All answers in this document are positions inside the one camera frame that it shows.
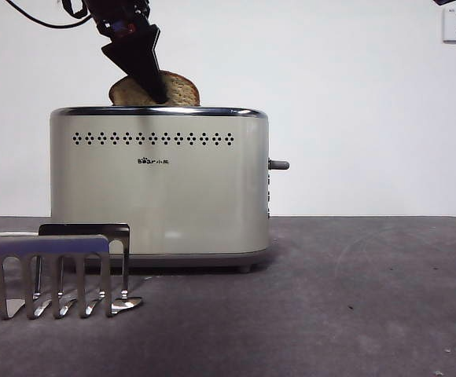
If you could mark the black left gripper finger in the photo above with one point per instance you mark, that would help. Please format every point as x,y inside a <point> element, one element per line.
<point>141,59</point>

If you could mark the brown-crusted bread slice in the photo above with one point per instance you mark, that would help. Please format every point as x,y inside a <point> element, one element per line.
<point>181,92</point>

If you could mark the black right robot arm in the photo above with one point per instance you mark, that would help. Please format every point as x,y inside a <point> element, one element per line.
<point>445,2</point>

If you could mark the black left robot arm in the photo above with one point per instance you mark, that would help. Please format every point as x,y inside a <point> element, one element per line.
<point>110,13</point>

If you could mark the cream toaster with chrome rim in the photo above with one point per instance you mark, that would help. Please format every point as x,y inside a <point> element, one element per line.
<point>196,196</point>

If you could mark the grey toaster lever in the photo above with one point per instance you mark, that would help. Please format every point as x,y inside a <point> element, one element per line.
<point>281,165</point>

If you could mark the shiny metal toast rack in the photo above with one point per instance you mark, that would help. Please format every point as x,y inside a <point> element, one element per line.
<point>51,245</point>

